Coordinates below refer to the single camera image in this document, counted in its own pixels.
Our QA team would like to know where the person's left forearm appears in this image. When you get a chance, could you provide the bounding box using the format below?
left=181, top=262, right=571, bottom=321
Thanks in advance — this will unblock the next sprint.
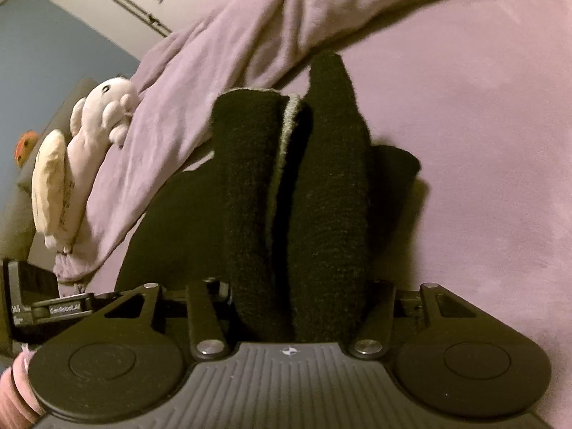
left=0, top=349, right=45, bottom=429

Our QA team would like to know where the white plush toy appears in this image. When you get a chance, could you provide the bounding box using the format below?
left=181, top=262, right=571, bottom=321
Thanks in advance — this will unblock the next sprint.
left=29, top=76, right=141, bottom=251

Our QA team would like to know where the orange plush toy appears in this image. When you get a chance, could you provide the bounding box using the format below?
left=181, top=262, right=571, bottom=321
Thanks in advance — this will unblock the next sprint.
left=14, top=130, right=36, bottom=166

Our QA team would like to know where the purple blanket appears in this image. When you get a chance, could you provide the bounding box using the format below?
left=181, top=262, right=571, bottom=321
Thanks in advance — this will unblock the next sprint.
left=54, top=0, right=537, bottom=293

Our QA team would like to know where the white wardrobe door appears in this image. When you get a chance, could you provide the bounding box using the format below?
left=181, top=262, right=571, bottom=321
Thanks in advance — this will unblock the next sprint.
left=27, top=0, right=269, bottom=61

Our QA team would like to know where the black knit sweater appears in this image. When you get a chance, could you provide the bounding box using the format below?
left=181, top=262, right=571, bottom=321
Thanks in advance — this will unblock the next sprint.
left=114, top=51, right=423, bottom=345

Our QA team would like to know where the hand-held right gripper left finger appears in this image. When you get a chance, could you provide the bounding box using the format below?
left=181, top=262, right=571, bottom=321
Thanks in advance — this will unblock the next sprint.
left=96, top=278, right=233, bottom=360

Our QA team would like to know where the olive green cushion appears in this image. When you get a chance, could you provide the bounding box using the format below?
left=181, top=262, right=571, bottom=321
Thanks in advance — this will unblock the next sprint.
left=0, top=76, right=103, bottom=354

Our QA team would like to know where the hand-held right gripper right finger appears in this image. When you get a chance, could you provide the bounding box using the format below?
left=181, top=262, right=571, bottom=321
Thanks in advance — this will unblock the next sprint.
left=349, top=278, right=488, bottom=359

